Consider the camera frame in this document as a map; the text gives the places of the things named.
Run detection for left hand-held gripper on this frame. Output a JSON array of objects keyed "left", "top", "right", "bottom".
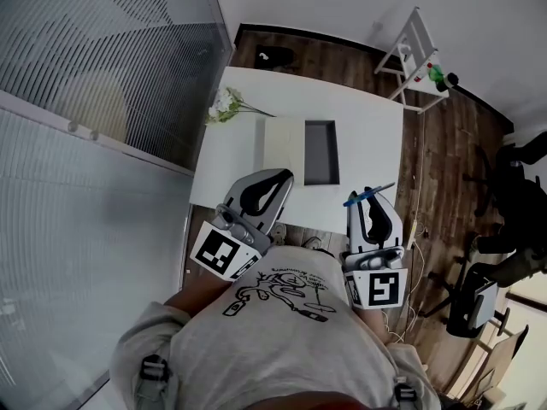
[{"left": 189, "top": 167, "right": 296, "bottom": 282}]

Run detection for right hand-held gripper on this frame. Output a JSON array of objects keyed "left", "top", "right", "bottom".
[{"left": 340, "top": 192, "right": 407, "bottom": 312}]

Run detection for blue pen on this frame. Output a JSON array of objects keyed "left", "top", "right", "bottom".
[{"left": 344, "top": 181, "right": 397, "bottom": 208}]

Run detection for grey box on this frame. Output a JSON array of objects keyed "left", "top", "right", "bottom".
[{"left": 302, "top": 119, "right": 341, "bottom": 187}]

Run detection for person's left forearm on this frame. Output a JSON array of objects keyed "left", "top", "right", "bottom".
[{"left": 163, "top": 273, "right": 234, "bottom": 315}]

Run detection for person's right forearm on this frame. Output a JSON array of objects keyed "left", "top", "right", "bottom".
[{"left": 362, "top": 308, "right": 392, "bottom": 345}]

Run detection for beige box lid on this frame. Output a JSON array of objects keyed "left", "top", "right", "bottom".
[{"left": 261, "top": 116, "right": 307, "bottom": 181}]

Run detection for white artificial flowers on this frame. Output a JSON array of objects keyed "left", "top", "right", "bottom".
[{"left": 203, "top": 85, "right": 277, "bottom": 126}]

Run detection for white table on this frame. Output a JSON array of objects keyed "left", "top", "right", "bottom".
[{"left": 189, "top": 65, "right": 406, "bottom": 238}]

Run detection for black office chair grey seat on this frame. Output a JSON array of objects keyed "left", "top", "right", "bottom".
[{"left": 426, "top": 232, "right": 547, "bottom": 339}]

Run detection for black floor item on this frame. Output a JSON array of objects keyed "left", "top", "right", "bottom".
[{"left": 255, "top": 44, "right": 297, "bottom": 70}]

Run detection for grey printed t-shirt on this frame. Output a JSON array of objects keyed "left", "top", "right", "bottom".
[{"left": 109, "top": 245, "right": 441, "bottom": 410}]

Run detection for red-capped bottle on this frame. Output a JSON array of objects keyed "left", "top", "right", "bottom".
[{"left": 413, "top": 61, "right": 433, "bottom": 84}]

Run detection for black bottle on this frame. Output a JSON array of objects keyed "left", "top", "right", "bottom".
[{"left": 435, "top": 71, "right": 459, "bottom": 94}]

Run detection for wooden chair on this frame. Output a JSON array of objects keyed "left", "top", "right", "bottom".
[{"left": 452, "top": 322, "right": 531, "bottom": 405}]

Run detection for white folding chair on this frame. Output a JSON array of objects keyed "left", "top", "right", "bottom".
[{"left": 373, "top": 5, "right": 450, "bottom": 114}]

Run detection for long white cable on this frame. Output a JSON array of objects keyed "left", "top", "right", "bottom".
[{"left": 384, "top": 241, "right": 428, "bottom": 343}]

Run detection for thin white cable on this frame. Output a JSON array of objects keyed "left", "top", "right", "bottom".
[{"left": 412, "top": 108, "right": 428, "bottom": 221}]

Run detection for grey shoulder strap buckle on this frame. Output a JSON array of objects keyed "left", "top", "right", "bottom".
[
  {"left": 136, "top": 354, "right": 172, "bottom": 410},
  {"left": 391, "top": 373, "right": 420, "bottom": 410}
]

